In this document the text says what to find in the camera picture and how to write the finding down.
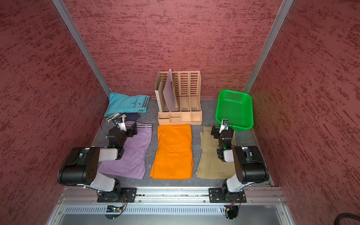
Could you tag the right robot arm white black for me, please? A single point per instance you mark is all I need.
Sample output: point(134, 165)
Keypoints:
point(249, 164)

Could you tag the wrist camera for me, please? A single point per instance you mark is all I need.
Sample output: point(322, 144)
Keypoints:
point(120, 123)
point(225, 124)

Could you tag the beige long pants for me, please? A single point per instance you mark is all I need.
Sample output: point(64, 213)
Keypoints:
point(210, 167)

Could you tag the folded purple shorts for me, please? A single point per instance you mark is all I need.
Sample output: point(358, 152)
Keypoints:
point(132, 163)

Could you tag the green plastic basket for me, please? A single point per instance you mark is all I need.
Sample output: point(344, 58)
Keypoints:
point(237, 108)

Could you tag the aluminium corner post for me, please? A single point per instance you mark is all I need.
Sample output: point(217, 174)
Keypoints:
point(65, 15)
point(280, 17)

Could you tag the lilac paper folder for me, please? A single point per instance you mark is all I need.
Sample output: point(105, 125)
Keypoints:
point(169, 94)

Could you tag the right aluminium corner post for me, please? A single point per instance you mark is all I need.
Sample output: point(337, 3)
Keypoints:
point(280, 17)

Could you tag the cardboard sheet in organizer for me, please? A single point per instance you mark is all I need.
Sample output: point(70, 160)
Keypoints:
point(159, 87)

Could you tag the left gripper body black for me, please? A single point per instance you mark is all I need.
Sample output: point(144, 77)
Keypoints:
point(131, 131)

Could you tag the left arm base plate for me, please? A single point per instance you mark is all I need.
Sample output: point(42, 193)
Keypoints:
point(122, 195)

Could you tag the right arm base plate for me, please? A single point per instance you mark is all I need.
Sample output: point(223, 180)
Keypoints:
point(219, 195)

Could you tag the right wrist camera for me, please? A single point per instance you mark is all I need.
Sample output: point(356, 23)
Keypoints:
point(225, 124)

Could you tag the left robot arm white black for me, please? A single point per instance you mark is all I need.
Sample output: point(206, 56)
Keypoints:
point(80, 168)

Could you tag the beige desk file organizer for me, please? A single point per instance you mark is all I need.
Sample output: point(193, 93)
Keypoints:
point(187, 88)

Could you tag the folded teal shirt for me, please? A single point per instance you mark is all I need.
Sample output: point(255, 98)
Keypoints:
point(120, 103)

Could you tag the dark blue book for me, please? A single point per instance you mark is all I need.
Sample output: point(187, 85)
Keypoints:
point(131, 116)

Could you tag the orange cloth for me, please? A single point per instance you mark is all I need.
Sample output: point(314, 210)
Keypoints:
point(174, 156)

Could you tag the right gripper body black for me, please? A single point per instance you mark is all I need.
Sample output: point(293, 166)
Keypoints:
point(215, 131)

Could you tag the left aluminium corner post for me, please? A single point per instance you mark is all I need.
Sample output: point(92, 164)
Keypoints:
point(65, 15)

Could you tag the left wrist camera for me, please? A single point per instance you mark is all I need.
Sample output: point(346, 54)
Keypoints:
point(120, 123)

